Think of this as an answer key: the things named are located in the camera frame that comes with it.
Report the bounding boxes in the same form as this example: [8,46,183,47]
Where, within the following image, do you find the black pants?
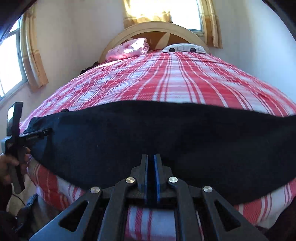
[27,101,295,204]

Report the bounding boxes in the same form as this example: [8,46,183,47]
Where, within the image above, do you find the person's left hand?
[0,148,31,185]

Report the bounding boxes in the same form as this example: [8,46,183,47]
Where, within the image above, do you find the side window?
[0,18,28,102]

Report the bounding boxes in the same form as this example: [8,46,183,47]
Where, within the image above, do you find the dark quilted jacket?
[1,194,38,240]

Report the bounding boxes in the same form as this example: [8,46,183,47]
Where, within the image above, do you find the yellow side window curtain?
[20,5,49,91]

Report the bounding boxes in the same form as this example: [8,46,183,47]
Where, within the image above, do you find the black item beside bed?
[80,61,99,75]

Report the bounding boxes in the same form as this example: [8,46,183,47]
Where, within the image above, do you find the red plaid bedsheet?
[21,51,295,240]

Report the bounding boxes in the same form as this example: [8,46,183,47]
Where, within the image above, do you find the pink floral pillow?
[105,38,149,62]

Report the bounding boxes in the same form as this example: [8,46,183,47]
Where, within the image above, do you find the white patterned pillow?
[162,43,207,54]

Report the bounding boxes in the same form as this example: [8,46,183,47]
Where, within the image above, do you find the yellow curtain behind headboard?
[122,0,172,28]

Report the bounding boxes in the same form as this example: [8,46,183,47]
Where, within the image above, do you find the cream wooden headboard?
[99,21,210,63]

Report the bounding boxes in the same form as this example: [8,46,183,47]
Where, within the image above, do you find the yellow curtain right of headboard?
[199,0,223,49]

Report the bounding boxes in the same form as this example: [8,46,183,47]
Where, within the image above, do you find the window behind headboard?
[170,0,204,35]

